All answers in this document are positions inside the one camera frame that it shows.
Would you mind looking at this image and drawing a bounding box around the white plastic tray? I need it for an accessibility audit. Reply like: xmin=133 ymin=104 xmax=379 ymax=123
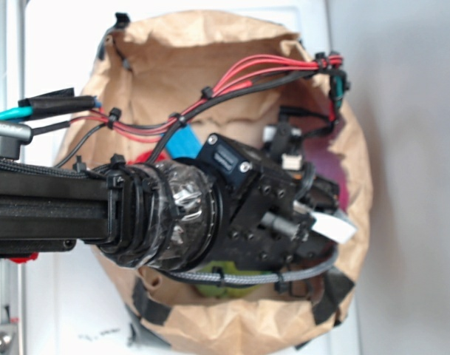
xmin=24 ymin=1 xmax=349 ymax=354

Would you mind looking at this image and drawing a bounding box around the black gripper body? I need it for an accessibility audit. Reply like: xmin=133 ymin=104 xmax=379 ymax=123
xmin=197 ymin=133 xmax=357 ymax=270

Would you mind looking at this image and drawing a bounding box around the red and black wire bundle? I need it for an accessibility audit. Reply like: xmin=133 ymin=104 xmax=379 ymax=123
xmin=54 ymin=51 xmax=350 ymax=169

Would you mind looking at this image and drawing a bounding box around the grey braided cable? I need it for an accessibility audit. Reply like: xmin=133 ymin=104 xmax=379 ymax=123
xmin=161 ymin=246 xmax=340 ymax=293

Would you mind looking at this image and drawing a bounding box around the brown paper bag box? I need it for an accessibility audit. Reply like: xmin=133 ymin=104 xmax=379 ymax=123
xmin=54 ymin=10 xmax=373 ymax=355

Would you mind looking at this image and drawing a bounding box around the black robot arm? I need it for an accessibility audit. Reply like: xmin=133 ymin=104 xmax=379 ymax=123
xmin=0 ymin=134 xmax=356 ymax=271

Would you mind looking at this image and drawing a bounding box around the green plush turtle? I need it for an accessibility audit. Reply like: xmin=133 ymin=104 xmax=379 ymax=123
xmin=194 ymin=261 xmax=270 ymax=299

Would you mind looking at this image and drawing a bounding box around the aluminium frame rail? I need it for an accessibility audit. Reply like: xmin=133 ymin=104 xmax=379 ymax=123
xmin=0 ymin=1 xmax=26 ymax=354

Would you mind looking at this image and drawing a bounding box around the blue rectangular block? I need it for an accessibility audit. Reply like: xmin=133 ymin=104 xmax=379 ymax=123
xmin=166 ymin=125 xmax=202 ymax=159

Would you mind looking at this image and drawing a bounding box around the red fabric rose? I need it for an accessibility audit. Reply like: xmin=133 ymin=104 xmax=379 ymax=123
xmin=132 ymin=150 xmax=152 ymax=164

